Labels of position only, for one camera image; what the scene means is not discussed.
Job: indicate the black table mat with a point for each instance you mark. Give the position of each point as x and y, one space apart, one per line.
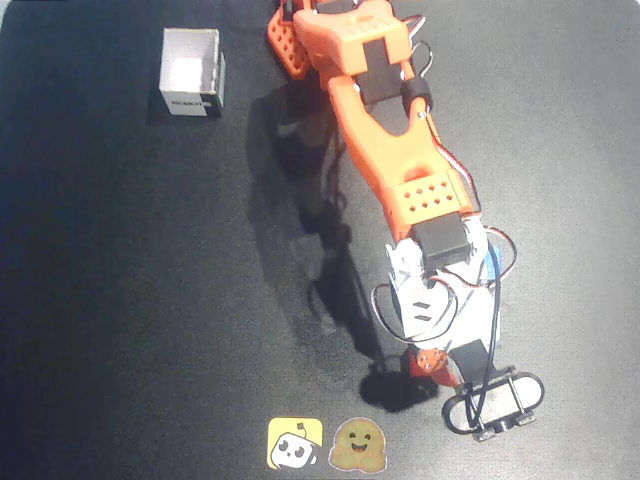
150 300

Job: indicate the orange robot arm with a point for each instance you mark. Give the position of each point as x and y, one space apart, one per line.
380 140

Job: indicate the black oval gripper camera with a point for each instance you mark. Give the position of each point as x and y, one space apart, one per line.
500 400

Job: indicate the hugging face emoji sticker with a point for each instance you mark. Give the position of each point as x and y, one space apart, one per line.
357 444

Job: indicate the yellow robot face sticker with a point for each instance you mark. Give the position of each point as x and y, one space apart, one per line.
295 442

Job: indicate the blue cube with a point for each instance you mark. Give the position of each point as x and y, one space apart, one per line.
494 262

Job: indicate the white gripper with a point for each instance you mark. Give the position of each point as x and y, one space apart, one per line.
431 366

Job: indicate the white open cardboard box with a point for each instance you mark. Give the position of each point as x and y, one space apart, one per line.
192 65

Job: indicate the red cube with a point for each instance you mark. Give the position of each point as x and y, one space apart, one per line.
405 364

